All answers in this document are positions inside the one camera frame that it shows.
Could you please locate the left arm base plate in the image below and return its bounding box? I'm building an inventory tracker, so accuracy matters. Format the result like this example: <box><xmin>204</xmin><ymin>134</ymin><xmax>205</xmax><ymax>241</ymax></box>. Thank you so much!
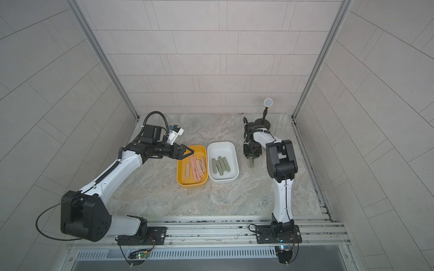
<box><xmin>115</xmin><ymin>227</ymin><xmax>167</xmax><ymax>246</ymax></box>

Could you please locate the right circuit board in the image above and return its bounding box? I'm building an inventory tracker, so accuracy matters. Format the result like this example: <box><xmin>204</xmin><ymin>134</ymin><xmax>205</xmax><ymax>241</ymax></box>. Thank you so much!
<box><xmin>275</xmin><ymin>244</ymin><xmax>295</xmax><ymax>265</ymax></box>

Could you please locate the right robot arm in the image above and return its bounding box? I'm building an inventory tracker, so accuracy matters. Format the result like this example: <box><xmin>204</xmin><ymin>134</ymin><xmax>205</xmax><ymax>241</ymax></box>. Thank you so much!
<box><xmin>243</xmin><ymin>117</ymin><xmax>298</xmax><ymax>238</ymax></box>

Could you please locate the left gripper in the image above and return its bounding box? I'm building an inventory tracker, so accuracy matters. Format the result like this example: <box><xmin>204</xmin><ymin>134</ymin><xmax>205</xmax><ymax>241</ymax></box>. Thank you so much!
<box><xmin>151</xmin><ymin>141</ymin><xmax>194</xmax><ymax>160</ymax></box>

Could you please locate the pink fruit knife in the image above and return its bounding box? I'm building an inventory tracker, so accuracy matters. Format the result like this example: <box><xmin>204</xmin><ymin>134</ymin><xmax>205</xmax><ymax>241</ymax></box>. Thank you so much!
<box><xmin>185</xmin><ymin>163</ymin><xmax>191</xmax><ymax>180</ymax></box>

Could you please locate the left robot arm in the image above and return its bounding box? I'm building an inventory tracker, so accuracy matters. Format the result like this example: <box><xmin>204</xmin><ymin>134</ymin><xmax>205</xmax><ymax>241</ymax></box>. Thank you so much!
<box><xmin>58</xmin><ymin>122</ymin><xmax>194</xmax><ymax>246</ymax></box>

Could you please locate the white plastic storage box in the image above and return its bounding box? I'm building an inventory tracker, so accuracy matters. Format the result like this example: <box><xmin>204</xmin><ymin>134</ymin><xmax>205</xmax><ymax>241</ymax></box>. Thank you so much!
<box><xmin>207</xmin><ymin>141</ymin><xmax>240</xmax><ymax>184</ymax></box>

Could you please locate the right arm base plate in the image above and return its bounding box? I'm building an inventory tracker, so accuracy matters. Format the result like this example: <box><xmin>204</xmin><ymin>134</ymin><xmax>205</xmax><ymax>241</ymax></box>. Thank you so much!
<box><xmin>253</xmin><ymin>225</ymin><xmax>302</xmax><ymax>245</ymax></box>

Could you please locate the black stand with round disc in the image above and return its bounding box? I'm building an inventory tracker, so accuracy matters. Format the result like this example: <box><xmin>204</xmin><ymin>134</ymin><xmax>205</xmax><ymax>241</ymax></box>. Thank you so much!
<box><xmin>254</xmin><ymin>98</ymin><xmax>273</xmax><ymax>130</ymax></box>

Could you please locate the green knife front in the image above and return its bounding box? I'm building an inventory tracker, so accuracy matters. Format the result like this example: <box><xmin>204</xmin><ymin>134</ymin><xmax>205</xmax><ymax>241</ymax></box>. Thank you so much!
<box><xmin>211</xmin><ymin>158</ymin><xmax>218</xmax><ymax>174</ymax></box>

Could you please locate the yellow plastic storage box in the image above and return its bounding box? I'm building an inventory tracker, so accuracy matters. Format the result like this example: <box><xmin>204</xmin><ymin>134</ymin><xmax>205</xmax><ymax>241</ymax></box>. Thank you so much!
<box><xmin>177</xmin><ymin>145</ymin><xmax>208</xmax><ymax>188</ymax></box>

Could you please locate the long pink ceramic knife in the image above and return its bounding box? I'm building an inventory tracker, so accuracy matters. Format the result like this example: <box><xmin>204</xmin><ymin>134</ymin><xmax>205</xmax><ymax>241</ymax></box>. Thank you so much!
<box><xmin>190</xmin><ymin>155</ymin><xmax>200</xmax><ymax>182</ymax></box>

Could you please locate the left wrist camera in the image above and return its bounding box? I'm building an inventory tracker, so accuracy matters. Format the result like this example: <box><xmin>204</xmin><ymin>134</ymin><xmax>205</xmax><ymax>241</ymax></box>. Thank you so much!
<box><xmin>167</xmin><ymin>125</ymin><xmax>184</xmax><ymax>145</ymax></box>

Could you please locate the left circuit board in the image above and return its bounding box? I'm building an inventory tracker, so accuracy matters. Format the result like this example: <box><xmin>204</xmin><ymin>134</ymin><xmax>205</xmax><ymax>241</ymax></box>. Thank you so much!
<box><xmin>128</xmin><ymin>250</ymin><xmax>151</xmax><ymax>260</ymax></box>

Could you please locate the aluminium mounting rail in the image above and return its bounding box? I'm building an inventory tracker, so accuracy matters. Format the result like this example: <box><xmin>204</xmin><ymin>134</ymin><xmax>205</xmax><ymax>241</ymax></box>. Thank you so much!
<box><xmin>98</xmin><ymin>216</ymin><xmax>351</xmax><ymax>250</ymax></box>

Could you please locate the circuit board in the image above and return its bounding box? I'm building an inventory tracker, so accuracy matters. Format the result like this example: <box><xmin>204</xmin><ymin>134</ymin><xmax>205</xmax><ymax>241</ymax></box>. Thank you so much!
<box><xmin>128</xmin><ymin>250</ymin><xmax>151</xmax><ymax>260</ymax></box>
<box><xmin>275</xmin><ymin>244</ymin><xmax>295</xmax><ymax>265</ymax></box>

